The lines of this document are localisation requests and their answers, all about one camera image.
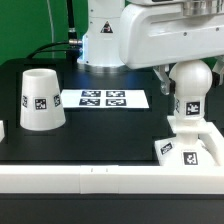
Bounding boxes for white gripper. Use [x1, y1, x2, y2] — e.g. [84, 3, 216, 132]
[119, 2, 224, 95]

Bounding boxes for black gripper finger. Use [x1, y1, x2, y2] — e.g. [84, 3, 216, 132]
[212, 55, 224, 87]

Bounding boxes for white lamp bulb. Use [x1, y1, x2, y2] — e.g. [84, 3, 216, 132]
[170, 60, 212, 124]

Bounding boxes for white lamp base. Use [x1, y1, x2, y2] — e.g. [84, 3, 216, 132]
[154, 134, 217, 167]

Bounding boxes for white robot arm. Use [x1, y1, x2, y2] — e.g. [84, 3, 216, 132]
[78, 0, 224, 95]

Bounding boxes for white lamp shade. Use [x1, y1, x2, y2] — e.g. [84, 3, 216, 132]
[20, 69, 66, 131]

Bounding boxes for white right fence bar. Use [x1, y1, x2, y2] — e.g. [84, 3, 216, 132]
[167, 116, 224, 166]

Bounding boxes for white fence bar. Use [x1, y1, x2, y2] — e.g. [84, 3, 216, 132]
[0, 165, 224, 194]
[0, 120, 5, 142]
[167, 116, 224, 166]

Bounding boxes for white marker sheet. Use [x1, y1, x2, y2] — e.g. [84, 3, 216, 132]
[61, 89, 149, 109]

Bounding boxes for white front fence bar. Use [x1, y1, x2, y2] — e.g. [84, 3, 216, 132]
[0, 165, 224, 194]

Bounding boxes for white left fence bar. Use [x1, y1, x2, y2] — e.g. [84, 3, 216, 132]
[0, 120, 5, 142]

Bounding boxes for black cable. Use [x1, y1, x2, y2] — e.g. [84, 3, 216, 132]
[25, 0, 84, 60]

